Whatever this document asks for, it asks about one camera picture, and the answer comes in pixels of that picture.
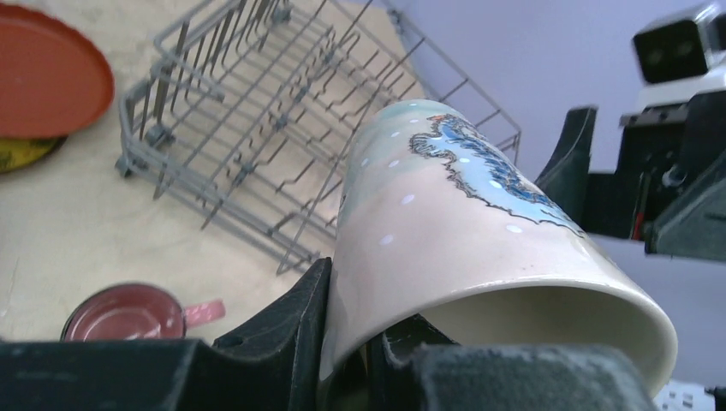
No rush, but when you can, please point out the pink ghost pattern mug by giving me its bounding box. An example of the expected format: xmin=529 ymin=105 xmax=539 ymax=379
xmin=60 ymin=283 xmax=226 ymax=342

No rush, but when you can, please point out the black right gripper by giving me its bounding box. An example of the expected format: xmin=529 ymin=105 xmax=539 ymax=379
xmin=535 ymin=91 xmax=725 ymax=262

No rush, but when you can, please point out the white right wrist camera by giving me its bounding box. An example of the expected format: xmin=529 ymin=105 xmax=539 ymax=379
xmin=632 ymin=1 xmax=725 ymax=110

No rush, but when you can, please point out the tall cream seahorse cup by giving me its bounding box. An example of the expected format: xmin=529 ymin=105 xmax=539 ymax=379
xmin=318 ymin=99 xmax=678 ymax=395

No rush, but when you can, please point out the yellow plate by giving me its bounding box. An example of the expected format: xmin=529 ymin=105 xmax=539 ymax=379
xmin=1 ymin=135 xmax=68 ymax=174

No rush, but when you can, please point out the grey wire dish rack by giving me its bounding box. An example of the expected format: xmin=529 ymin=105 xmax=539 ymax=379
xmin=116 ymin=1 xmax=521 ymax=273

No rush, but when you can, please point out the orange fluted plate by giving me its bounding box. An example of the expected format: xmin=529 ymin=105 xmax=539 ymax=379
xmin=1 ymin=3 xmax=115 ymax=139

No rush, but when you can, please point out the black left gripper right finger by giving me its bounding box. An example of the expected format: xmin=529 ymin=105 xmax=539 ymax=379
xmin=366 ymin=314 xmax=655 ymax=411

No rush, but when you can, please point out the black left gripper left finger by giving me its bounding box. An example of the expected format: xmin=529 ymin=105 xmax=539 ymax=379
xmin=1 ymin=259 xmax=332 ymax=410

